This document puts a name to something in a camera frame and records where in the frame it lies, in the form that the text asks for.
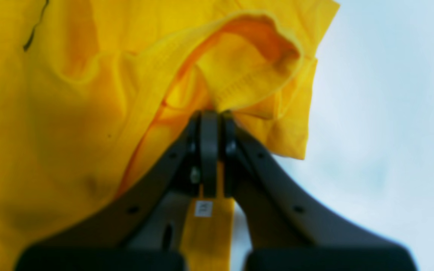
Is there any yellow Smile T-shirt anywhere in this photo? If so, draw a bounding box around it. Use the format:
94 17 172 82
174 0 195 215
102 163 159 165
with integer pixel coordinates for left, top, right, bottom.
0 0 339 271

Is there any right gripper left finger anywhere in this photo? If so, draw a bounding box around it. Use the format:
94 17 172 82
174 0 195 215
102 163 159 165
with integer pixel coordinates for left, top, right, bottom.
16 111 217 271

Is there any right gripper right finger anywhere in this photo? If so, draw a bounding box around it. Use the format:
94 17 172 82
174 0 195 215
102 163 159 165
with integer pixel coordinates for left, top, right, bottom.
219 113 417 271

